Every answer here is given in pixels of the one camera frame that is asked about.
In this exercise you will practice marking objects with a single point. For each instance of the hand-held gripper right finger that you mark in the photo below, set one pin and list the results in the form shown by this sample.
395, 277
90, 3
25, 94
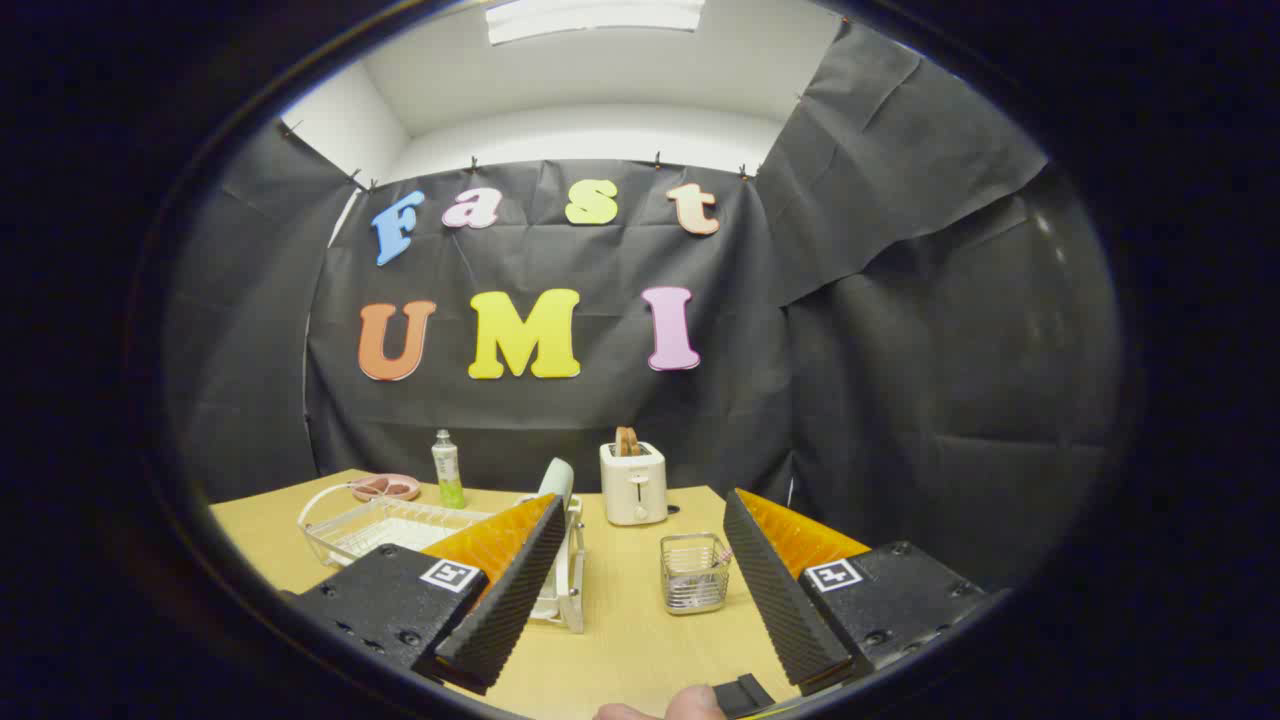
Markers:
775, 600

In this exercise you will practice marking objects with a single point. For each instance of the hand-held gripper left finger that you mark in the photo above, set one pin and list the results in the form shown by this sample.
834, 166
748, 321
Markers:
510, 600

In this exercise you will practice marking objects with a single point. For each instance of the pale green plate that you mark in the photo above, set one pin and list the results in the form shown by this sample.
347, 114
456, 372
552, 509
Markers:
558, 478

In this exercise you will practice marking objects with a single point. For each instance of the pink plate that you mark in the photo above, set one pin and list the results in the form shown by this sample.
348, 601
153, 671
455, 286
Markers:
405, 493

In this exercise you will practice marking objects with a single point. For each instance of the green drink bottle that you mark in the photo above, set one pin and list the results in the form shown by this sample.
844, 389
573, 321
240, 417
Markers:
447, 475

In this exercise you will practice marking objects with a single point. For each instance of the white toaster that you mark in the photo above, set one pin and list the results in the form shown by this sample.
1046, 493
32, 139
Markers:
633, 485

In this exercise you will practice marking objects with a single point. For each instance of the brown bread slice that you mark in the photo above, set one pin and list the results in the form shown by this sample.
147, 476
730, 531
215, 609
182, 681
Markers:
627, 440

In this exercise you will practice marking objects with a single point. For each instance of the black backdrop cloth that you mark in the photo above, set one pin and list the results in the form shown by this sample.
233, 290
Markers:
900, 400

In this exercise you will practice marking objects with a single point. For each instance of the ceiling light panel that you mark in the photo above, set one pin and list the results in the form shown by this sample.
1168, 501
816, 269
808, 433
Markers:
590, 18

